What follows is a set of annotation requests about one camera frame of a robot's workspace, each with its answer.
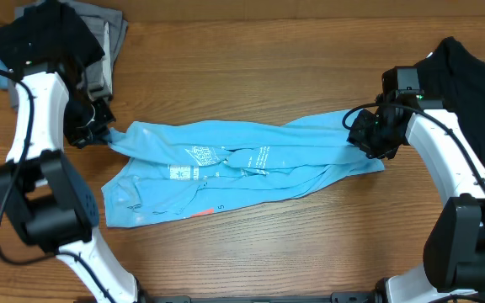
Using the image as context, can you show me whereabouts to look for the light blue t-shirt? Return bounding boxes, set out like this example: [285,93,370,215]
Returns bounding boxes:
[102,111,385,228]

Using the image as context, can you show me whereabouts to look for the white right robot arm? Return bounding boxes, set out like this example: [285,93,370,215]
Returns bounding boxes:
[343,66,485,303]

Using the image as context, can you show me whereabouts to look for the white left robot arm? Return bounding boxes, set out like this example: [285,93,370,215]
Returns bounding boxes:
[0,62,148,302]

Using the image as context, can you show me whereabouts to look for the folded light blue shirt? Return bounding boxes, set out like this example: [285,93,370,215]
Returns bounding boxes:
[0,59,8,90]

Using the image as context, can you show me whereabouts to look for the folded black shirt on stack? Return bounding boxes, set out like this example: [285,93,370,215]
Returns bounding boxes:
[0,1,104,81]

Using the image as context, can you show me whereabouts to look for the folded grey shirt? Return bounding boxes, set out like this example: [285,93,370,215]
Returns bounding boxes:
[0,1,128,101]

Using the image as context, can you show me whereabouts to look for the black shirt at right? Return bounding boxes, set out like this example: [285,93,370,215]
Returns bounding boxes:
[415,37,485,167]

